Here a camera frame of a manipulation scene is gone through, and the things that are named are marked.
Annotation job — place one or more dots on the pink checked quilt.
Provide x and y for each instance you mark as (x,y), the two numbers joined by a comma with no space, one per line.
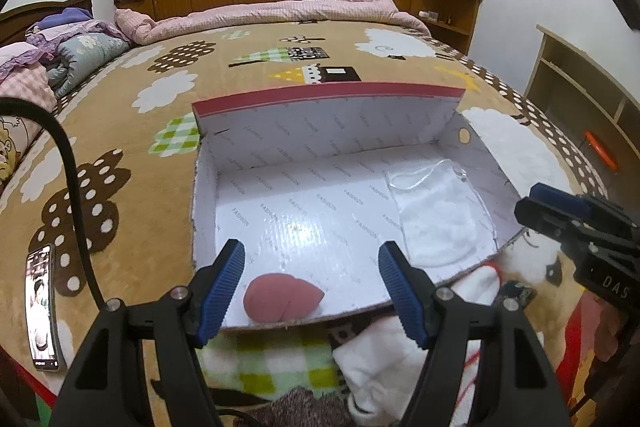
(250,14)

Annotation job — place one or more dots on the light wooden shelf unit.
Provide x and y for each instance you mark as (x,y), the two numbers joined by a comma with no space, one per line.
(575,82)

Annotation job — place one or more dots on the maroon knit sock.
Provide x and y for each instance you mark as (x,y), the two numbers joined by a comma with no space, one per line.
(300,409)

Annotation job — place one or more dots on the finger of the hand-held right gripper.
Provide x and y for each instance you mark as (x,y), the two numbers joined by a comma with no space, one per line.
(545,217)
(552,194)

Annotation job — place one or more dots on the white glove with red trim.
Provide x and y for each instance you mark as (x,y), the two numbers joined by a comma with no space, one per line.
(370,372)

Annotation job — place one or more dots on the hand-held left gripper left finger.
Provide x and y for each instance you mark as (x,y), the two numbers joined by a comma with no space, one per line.
(225,292)

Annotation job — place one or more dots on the grey floral quilt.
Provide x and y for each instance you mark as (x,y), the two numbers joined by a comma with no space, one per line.
(85,57)

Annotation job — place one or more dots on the pink cardboard box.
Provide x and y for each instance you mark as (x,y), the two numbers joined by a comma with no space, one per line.
(300,187)

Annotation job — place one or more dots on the dark wooden headboard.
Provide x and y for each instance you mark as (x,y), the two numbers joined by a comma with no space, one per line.
(30,9)

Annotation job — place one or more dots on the pink makeup sponge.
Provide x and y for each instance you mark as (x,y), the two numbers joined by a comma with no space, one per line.
(280,299)

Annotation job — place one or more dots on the pink checked cartoon pillow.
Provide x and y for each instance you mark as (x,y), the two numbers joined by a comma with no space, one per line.
(20,77)

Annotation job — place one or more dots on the smartphone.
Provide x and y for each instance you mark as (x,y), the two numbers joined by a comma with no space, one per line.
(42,307)

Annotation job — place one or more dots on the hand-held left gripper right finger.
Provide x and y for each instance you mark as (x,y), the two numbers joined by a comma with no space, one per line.
(400,292)

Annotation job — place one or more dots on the purple garment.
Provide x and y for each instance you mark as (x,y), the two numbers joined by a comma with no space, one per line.
(62,18)

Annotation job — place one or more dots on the white sock red trim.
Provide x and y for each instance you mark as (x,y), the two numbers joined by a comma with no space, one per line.
(472,282)

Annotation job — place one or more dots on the purple ruffled quilt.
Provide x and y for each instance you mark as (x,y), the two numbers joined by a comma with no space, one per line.
(75,34)

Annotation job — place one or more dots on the white cloth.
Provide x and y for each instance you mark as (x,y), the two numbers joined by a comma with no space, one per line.
(435,222)

